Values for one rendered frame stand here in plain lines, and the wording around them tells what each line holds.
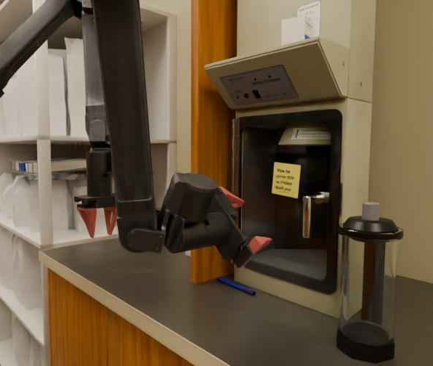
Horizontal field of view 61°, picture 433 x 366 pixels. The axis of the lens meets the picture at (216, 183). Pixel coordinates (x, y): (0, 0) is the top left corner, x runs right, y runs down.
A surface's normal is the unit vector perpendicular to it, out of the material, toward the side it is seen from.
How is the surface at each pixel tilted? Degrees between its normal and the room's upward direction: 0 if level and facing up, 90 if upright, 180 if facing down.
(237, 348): 0
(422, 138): 90
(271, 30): 90
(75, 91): 102
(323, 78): 135
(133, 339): 90
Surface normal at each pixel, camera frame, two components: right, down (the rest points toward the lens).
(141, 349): -0.73, 0.05
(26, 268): 0.33, -0.02
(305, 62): -0.52, 0.74
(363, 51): 0.68, 0.07
